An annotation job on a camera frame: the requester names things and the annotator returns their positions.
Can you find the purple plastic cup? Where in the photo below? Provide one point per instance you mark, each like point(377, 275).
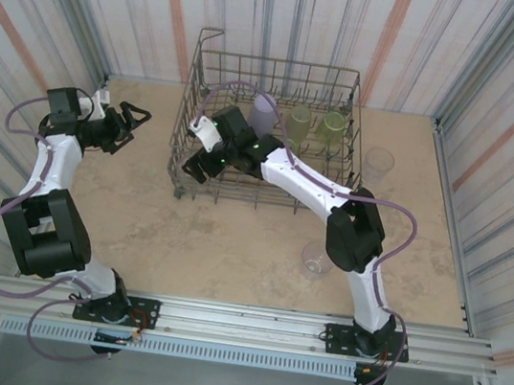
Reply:
point(264, 109)

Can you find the clear plastic cup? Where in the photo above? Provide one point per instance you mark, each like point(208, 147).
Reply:
point(378, 164)
point(313, 266)

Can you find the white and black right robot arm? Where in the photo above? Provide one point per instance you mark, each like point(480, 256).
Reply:
point(307, 183)

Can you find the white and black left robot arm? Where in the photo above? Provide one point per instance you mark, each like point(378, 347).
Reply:
point(55, 162)

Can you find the black orange connector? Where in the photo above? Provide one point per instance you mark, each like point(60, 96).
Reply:
point(119, 339)

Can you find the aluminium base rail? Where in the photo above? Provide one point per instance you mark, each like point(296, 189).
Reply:
point(243, 318)

